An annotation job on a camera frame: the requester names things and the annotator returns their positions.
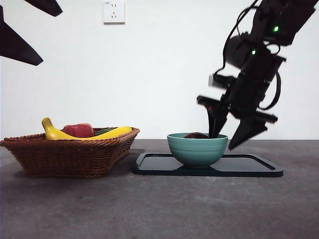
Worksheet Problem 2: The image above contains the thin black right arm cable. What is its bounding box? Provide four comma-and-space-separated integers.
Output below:
214, 0, 261, 75

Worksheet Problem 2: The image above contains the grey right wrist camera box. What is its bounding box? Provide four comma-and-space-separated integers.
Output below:
208, 73, 226, 88

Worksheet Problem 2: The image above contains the red apple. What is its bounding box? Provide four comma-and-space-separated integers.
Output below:
62, 123, 95, 138

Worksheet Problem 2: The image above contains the thick black looped cable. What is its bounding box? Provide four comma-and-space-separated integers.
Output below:
258, 71, 282, 111

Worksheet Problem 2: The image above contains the yellow banana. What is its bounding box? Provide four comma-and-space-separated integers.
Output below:
41, 117, 133, 140

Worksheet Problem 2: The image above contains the green avocado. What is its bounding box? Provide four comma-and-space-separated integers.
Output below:
94, 128, 118, 136

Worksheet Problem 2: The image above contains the dark green rectangular tray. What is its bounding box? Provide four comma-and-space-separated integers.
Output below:
131, 153, 284, 178

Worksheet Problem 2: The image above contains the teal ceramic bowl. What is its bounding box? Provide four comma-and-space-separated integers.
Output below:
166, 132, 229, 169

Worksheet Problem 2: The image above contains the brown wicker basket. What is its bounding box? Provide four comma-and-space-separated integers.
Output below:
0, 127, 141, 179

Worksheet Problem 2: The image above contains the dark red plum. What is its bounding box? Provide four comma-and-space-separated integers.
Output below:
183, 132, 209, 139

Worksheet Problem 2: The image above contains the white wall socket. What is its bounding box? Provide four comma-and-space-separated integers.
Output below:
103, 0, 126, 25

